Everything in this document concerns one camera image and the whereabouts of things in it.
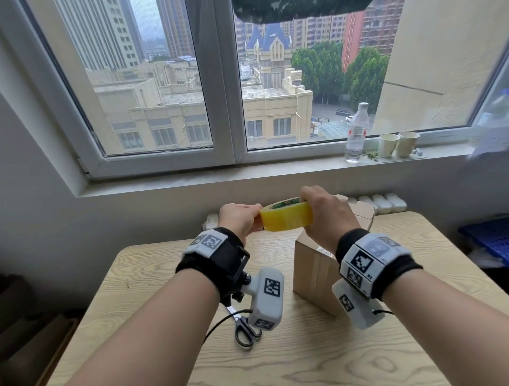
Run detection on person's right hand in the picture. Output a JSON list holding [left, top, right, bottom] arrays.
[[300, 186, 361, 256]]

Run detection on person's left hand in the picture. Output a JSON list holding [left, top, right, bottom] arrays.
[[217, 203, 265, 248]]

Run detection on yellow tape roll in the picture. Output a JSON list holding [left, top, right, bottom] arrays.
[[259, 197, 314, 232]]

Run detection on person's left forearm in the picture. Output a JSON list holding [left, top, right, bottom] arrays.
[[67, 260, 222, 386]]

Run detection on person's right forearm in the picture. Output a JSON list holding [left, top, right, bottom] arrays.
[[381, 268, 509, 386]]

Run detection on black left wristband with markers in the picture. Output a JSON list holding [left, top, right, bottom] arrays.
[[175, 227, 251, 307]]

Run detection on black wristband with markers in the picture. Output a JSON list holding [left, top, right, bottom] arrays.
[[335, 228, 424, 301], [175, 227, 251, 307]]

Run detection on clear plastic water bottle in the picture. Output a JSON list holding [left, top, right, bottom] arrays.
[[344, 102, 371, 163]]

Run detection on white radiator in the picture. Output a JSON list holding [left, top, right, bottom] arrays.
[[205, 193, 408, 232]]

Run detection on brown cardboard box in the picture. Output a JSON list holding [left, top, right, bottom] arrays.
[[293, 194, 375, 319]]

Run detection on black right wristband with markers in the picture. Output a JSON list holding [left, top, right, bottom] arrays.
[[335, 228, 424, 301]]

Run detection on white paper cup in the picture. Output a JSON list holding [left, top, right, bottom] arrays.
[[378, 133, 400, 159], [395, 131, 421, 159]]

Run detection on light wooden table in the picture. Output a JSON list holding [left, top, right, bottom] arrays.
[[47, 211, 509, 386]]

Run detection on dark camouflage cloth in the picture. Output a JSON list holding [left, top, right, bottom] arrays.
[[232, 0, 373, 25]]

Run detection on blue plastic crate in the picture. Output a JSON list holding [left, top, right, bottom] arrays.
[[458, 216, 509, 268]]

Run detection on brown wooden furniture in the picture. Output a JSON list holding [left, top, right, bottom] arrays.
[[0, 274, 82, 386]]

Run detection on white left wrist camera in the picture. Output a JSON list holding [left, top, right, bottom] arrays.
[[242, 267, 285, 331]]

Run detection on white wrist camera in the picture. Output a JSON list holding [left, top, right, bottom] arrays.
[[332, 278, 385, 331], [242, 267, 285, 331]]

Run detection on black left camera cable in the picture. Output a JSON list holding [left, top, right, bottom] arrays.
[[204, 309, 254, 343]]

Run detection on white window frame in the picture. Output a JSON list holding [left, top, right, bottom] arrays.
[[0, 0, 509, 180]]

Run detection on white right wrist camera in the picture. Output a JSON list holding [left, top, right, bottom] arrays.
[[332, 278, 385, 331]]

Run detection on black-handled scissors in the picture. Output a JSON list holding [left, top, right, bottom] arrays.
[[226, 305, 263, 349]]

